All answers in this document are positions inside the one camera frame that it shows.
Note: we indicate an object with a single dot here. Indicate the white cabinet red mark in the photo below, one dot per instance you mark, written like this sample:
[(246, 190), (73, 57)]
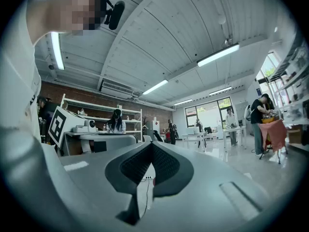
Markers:
[(155, 129)]

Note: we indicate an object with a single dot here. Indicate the person's cream sweater torso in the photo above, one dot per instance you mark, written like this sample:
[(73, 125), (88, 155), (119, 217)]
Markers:
[(17, 81)]

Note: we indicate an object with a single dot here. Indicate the cardboard box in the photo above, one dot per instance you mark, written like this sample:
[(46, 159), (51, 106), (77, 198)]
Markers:
[(294, 136)]

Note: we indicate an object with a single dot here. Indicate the ceiling light bar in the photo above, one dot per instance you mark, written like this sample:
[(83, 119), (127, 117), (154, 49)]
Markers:
[(220, 91), (217, 54), (58, 49), (155, 87), (183, 102)]

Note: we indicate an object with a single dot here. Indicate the ceiling air conditioner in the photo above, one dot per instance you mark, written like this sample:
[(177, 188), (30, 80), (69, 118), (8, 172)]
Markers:
[(116, 89)]

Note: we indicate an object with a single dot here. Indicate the white desktop appliance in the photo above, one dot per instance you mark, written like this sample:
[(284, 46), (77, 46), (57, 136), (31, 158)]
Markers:
[(193, 130)]

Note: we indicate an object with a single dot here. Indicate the orange cloth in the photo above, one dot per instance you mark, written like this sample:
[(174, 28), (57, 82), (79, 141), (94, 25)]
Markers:
[(275, 134)]

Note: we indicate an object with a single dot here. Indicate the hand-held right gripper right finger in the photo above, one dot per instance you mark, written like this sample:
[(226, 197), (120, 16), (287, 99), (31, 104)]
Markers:
[(205, 190)]

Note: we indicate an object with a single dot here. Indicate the white floor standing unit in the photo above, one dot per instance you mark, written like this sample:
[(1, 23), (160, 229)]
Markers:
[(219, 132)]

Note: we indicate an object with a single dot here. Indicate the white wall shelving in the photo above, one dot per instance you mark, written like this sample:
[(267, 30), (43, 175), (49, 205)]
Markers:
[(293, 77)]

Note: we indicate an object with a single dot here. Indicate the white ceiling dome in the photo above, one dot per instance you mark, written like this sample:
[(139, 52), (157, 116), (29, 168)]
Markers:
[(221, 19)]

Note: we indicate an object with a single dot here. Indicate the black office chair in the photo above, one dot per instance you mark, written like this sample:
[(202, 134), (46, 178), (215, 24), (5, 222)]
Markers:
[(158, 136)]

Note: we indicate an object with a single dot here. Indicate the silver gripper camera box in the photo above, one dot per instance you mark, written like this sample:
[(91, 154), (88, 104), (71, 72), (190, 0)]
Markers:
[(91, 126)]

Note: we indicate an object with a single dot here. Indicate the black monitor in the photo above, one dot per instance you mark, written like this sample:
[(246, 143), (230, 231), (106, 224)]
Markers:
[(208, 130)]

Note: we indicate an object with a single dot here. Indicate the wooden coat stand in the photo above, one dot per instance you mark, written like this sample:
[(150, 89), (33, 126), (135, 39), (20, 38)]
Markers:
[(144, 123)]

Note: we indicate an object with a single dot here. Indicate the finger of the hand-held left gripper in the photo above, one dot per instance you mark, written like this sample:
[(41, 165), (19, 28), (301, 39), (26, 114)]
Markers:
[(118, 140)]

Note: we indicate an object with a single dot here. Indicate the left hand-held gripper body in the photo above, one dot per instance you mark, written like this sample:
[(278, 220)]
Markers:
[(58, 126)]

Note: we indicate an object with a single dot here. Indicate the tall side window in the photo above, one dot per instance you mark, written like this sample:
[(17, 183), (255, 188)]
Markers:
[(268, 66)]

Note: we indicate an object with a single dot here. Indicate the black folding rack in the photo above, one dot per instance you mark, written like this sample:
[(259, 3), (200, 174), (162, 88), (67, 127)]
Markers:
[(278, 157)]

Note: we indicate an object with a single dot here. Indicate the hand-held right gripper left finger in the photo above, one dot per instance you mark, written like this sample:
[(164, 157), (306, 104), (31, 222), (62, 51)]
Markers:
[(96, 178)]

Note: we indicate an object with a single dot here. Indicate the white power strip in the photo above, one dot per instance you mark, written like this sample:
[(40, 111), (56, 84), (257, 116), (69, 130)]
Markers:
[(147, 178)]

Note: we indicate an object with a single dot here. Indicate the large black-framed window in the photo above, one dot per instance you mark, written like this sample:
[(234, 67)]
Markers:
[(207, 115)]

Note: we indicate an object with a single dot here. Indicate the ceiling spot camera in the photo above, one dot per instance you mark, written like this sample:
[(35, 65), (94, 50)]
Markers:
[(228, 40)]

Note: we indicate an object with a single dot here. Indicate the person's head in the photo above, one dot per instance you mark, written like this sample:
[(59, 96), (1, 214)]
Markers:
[(46, 18)]

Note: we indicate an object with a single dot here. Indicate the black head-mounted camera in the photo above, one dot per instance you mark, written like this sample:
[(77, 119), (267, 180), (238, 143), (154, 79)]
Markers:
[(117, 16)]

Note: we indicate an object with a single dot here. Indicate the white shelf unit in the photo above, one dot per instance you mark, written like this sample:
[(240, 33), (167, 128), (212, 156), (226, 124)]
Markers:
[(96, 104)]

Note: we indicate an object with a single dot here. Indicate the white work table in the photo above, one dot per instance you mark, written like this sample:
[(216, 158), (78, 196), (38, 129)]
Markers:
[(190, 136), (234, 128)]

